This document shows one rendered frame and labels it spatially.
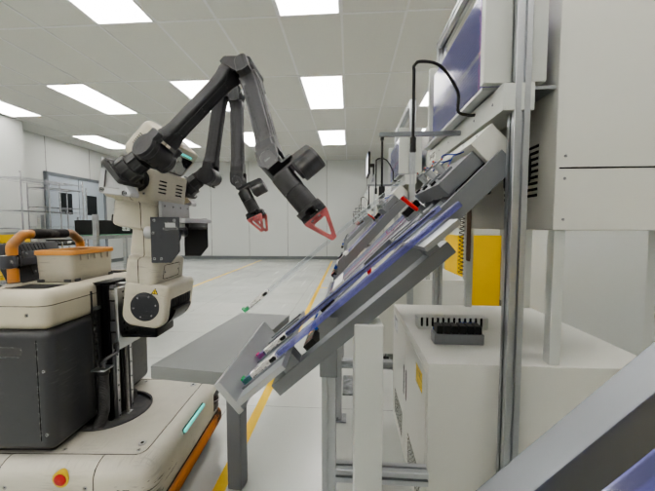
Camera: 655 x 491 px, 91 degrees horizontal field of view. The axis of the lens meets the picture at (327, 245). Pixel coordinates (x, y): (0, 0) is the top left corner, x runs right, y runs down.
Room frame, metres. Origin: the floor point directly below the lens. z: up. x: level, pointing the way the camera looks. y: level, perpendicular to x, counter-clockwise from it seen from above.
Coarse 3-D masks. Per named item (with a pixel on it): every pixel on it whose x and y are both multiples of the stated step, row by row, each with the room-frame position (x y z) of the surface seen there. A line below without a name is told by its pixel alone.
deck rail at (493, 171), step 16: (496, 160) 0.88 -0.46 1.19; (480, 176) 0.89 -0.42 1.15; (496, 176) 0.88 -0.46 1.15; (464, 192) 0.89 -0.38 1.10; (480, 192) 0.89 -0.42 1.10; (464, 208) 0.89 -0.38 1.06; (416, 256) 0.90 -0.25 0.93; (384, 272) 0.90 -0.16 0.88; (400, 272) 0.90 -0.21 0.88; (368, 288) 0.91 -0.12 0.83; (352, 304) 0.91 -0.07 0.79
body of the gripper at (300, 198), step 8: (296, 192) 0.76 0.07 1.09; (304, 192) 0.77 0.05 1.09; (288, 200) 0.78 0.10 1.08; (296, 200) 0.77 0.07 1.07; (304, 200) 0.76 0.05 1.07; (312, 200) 0.77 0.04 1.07; (296, 208) 0.78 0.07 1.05; (304, 208) 0.74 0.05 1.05; (312, 208) 0.78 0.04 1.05; (304, 216) 0.77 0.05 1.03
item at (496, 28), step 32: (512, 0) 0.87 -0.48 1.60; (544, 0) 0.86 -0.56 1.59; (448, 32) 1.46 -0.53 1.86; (512, 32) 0.87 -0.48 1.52; (544, 32) 0.86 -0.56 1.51; (544, 64) 0.86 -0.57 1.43; (480, 96) 0.94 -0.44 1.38; (448, 128) 1.23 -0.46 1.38; (416, 320) 1.23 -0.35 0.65; (448, 320) 1.19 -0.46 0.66; (480, 320) 1.19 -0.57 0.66; (352, 480) 0.87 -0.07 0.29; (384, 480) 0.86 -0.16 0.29; (416, 480) 0.86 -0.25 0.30
